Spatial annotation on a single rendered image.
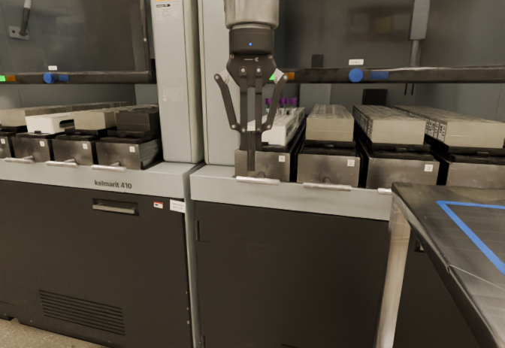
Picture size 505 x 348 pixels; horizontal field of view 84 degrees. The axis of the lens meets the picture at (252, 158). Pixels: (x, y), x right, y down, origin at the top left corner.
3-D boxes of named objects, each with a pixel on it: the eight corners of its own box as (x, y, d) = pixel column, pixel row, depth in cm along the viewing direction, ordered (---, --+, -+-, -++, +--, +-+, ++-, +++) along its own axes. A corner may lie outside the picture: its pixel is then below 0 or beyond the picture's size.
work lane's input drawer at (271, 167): (279, 134, 134) (279, 115, 132) (308, 135, 131) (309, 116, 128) (228, 184, 66) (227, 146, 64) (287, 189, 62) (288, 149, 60)
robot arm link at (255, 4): (226, 1, 50) (227, 37, 51) (219, -18, 41) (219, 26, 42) (278, 0, 50) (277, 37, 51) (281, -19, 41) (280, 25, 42)
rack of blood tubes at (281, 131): (267, 131, 99) (268, 113, 98) (297, 131, 97) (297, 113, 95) (245, 148, 71) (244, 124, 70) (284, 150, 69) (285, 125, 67)
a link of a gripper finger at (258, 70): (254, 68, 50) (261, 68, 50) (255, 131, 52) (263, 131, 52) (253, 66, 46) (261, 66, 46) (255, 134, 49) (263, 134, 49)
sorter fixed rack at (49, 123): (99, 124, 116) (97, 109, 115) (120, 125, 114) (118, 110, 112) (27, 136, 88) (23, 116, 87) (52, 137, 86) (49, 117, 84)
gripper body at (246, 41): (276, 34, 50) (274, 88, 52) (228, 34, 50) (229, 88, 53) (278, 25, 43) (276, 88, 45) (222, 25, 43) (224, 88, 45)
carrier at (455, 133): (497, 149, 63) (503, 122, 61) (503, 151, 61) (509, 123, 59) (438, 146, 66) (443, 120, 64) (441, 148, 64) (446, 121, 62)
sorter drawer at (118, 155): (200, 131, 144) (199, 113, 141) (226, 131, 140) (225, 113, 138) (86, 171, 75) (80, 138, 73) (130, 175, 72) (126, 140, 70)
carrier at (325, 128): (352, 142, 70) (354, 118, 69) (352, 143, 68) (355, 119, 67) (304, 140, 73) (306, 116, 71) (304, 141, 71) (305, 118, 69)
